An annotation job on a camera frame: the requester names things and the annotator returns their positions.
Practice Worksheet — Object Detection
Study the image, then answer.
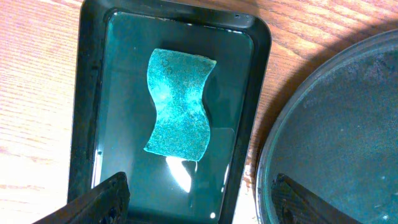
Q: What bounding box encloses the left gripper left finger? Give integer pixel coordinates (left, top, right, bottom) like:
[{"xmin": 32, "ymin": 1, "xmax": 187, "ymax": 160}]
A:
[{"xmin": 35, "ymin": 172, "xmax": 130, "ymax": 224}]

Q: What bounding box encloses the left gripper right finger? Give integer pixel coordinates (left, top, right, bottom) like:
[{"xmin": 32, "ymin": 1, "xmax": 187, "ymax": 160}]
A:
[{"xmin": 271, "ymin": 174, "xmax": 359, "ymax": 224}]

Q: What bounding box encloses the green scrubbing sponge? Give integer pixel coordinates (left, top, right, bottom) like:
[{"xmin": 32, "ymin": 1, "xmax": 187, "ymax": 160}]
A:
[{"xmin": 144, "ymin": 49, "xmax": 217, "ymax": 162}]

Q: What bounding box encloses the round black tray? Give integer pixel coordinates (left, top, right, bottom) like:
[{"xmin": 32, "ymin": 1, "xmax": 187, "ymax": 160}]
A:
[{"xmin": 256, "ymin": 30, "xmax": 397, "ymax": 223}]

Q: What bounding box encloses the rectangular black tray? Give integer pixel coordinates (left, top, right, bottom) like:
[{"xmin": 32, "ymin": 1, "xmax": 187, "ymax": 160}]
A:
[{"xmin": 68, "ymin": 0, "xmax": 271, "ymax": 223}]

